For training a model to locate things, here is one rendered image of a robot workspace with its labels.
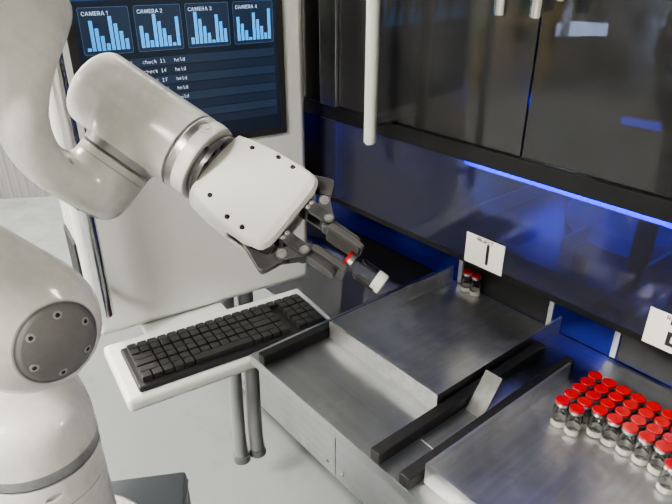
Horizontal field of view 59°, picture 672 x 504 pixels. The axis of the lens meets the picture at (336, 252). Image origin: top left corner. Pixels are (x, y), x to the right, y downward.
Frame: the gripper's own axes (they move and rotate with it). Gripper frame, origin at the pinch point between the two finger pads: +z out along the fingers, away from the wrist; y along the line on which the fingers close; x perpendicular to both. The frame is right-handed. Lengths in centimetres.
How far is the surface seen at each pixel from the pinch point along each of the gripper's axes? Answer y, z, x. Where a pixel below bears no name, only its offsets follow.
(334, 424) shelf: 9.3, 10.8, -36.5
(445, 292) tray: -29, 16, -60
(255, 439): 15, -2, -125
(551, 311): -32, 33, -47
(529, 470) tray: 0.0, 35.7, -27.5
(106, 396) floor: 33, -61, -184
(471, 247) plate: -32, 14, -44
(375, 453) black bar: 10.1, 17.4, -29.5
